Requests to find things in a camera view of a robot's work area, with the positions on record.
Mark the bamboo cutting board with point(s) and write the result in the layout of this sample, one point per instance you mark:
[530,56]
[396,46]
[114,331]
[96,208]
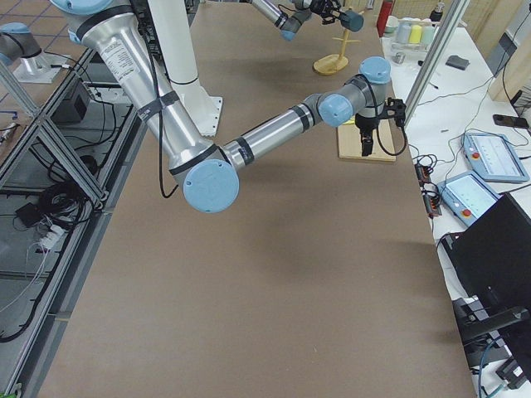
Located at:
[350,147]

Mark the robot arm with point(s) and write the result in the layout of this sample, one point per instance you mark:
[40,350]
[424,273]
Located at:
[289,25]
[206,172]

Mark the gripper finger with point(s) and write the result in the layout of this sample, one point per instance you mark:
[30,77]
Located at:
[370,145]
[365,141]

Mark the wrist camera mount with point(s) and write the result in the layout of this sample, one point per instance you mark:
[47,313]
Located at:
[395,109]

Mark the light blue cup on tray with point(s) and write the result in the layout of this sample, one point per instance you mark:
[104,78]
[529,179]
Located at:
[427,35]

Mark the dark teal cup yellow inside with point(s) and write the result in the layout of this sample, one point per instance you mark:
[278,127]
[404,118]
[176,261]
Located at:
[351,20]

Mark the red cylinder bottle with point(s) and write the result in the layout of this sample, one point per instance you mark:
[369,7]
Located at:
[384,13]

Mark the far teach pendant tablet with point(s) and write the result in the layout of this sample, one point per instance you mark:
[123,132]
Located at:
[493,159]

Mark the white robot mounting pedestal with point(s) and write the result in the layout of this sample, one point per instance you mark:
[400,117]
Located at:
[171,24]

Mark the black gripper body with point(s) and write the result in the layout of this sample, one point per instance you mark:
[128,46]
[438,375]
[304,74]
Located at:
[319,6]
[365,123]

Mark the yellow cup on tray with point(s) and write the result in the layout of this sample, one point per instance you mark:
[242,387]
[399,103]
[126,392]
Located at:
[415,34]

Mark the near teach pendant tablet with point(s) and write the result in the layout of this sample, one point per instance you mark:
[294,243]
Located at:
[468,196]

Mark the aluminium frame post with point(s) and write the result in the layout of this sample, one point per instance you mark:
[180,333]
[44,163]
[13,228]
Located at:
[444,34]

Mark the black smartphone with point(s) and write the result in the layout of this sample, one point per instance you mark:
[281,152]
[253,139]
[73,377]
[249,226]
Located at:
[510,121]

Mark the grey cup on tray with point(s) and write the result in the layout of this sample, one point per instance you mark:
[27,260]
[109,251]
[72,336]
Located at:
[403,32]

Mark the teach pendant tablet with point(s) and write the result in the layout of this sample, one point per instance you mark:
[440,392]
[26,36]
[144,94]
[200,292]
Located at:
[493,159]
[468,196]

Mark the wooden cup storage rack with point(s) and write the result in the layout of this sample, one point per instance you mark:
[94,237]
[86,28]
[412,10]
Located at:
[333,63]

